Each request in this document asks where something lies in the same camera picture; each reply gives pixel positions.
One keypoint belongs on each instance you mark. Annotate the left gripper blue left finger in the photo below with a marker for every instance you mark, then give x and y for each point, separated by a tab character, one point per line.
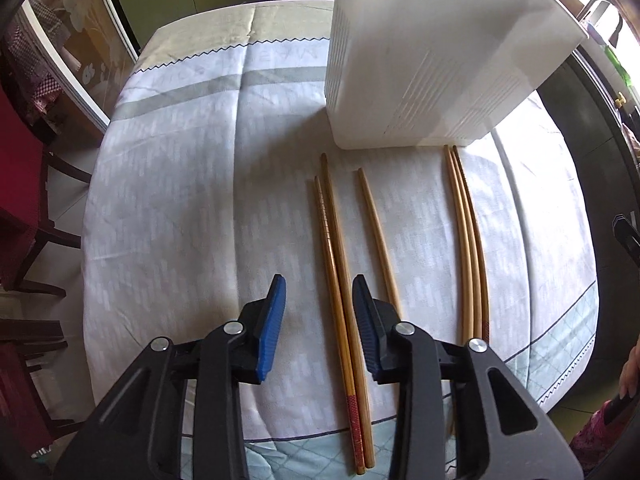
135	432

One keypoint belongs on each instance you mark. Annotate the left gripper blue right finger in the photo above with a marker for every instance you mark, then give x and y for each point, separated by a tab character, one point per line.
501	431

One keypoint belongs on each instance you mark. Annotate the red-tipped bamboo chopstick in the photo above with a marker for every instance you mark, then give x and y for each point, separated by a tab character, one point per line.
340	332

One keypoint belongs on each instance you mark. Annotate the person right hand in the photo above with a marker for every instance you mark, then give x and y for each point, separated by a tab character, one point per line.
628	386

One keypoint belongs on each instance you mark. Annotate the patterned tablecloth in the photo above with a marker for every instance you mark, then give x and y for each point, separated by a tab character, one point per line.
204	191

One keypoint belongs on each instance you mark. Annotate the white plastic utensil holder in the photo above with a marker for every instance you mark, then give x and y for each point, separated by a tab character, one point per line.
438	72

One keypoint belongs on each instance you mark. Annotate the red chair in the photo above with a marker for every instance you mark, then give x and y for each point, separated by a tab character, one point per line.
25	229

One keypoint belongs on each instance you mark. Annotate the glass sliding door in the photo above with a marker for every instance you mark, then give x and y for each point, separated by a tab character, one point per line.
86	48

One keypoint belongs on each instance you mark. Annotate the checked apron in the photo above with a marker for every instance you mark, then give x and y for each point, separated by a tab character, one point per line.
38	86

